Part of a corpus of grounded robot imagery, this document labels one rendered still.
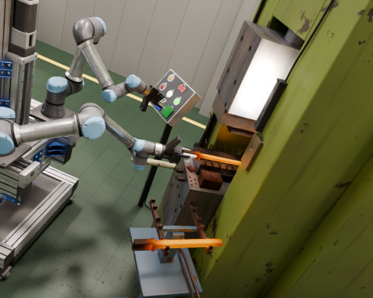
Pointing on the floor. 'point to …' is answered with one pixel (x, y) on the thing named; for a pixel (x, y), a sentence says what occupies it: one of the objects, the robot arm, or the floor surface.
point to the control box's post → (153, 167)
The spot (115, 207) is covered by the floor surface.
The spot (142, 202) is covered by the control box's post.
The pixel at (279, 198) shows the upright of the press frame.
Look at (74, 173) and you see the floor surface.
